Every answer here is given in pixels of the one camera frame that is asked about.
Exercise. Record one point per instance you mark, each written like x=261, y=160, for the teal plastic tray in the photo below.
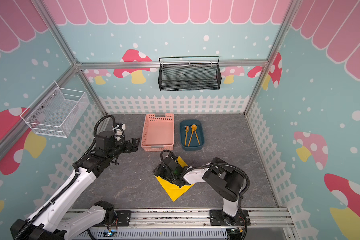
x=194, y=144

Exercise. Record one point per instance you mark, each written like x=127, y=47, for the black mesh wall basket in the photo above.
x=193, y=73

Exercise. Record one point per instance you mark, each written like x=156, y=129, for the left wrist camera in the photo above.
x=119, y=128

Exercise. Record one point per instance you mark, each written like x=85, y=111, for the aluminium mounting rail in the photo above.
x=174, y=218

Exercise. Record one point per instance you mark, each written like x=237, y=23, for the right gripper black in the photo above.
x=161, y=171

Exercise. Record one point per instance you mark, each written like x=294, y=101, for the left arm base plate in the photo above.
x=121, y=219

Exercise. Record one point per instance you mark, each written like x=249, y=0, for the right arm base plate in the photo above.
x=219, y=218

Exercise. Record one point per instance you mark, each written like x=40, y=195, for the orange plastic spoon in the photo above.
x=194, y=128

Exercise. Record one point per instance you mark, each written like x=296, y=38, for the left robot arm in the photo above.
x=46, y=223

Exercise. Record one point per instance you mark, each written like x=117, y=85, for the pink plastic basket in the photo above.
x=158, y=132

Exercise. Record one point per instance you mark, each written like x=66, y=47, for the orange plastic knife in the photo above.
x=197, y=137

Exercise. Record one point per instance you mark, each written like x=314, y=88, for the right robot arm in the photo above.
x=229, y=181

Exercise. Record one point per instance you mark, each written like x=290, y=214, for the orange plastic fork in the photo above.
x=186, y=135

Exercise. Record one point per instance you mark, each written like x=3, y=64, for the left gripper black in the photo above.
x=135, y=146

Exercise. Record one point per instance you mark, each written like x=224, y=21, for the white wire wall basket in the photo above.
x=56, y=111

